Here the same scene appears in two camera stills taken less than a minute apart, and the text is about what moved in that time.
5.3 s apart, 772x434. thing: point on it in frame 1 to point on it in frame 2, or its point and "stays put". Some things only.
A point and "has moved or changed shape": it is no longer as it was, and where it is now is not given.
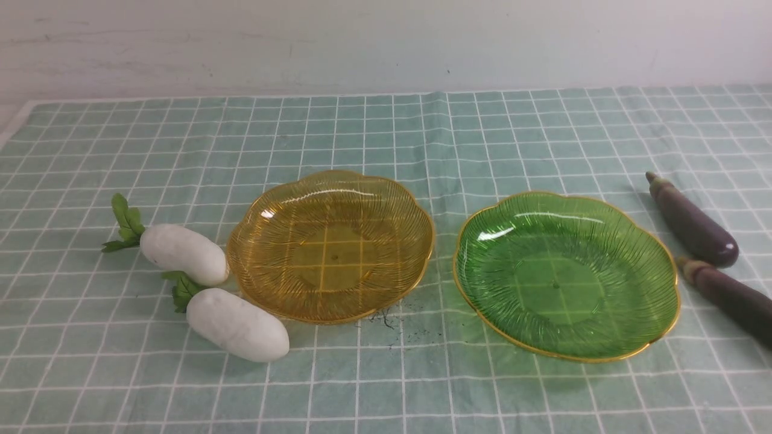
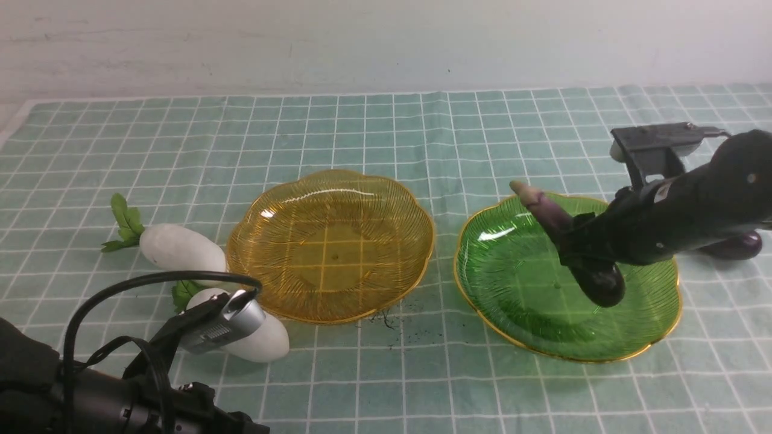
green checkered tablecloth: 91,341 stays put
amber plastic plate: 332,248 stays put
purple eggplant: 749,307 to 745,246
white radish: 189,254 stays put
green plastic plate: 569,276 stays put
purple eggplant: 713,246 has moved or changed shape
